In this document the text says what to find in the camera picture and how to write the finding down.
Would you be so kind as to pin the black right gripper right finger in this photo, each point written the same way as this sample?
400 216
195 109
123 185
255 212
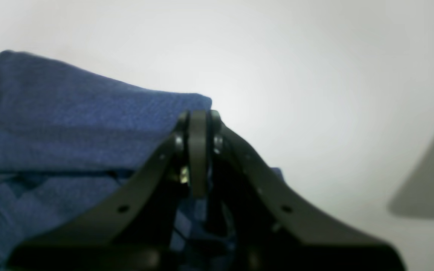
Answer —
277 229

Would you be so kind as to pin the navy blue t-shirt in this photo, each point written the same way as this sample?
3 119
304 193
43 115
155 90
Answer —
70 138

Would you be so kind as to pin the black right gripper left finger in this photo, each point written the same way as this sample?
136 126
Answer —
130 230

